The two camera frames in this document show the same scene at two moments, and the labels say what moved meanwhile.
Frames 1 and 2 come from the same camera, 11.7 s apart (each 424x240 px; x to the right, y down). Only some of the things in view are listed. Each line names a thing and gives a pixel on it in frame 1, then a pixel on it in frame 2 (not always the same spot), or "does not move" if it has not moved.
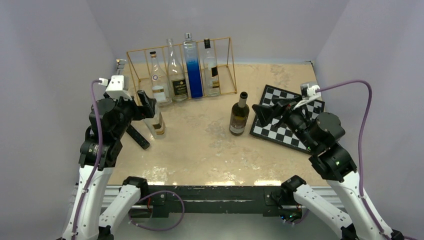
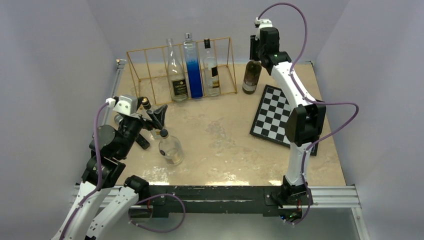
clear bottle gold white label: (160, 82) -> (170, 149)
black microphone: (134, 134) does not move
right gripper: (263, 112) -> (253, 43)
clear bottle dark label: (177, 80) does not move
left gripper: (148, 103) -> (146, 123)
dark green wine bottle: (239, 115) -> (252, 76)
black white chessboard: (280, 134) does not move
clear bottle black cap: (212, 71) does not move
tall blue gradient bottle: (194, 85) does not move
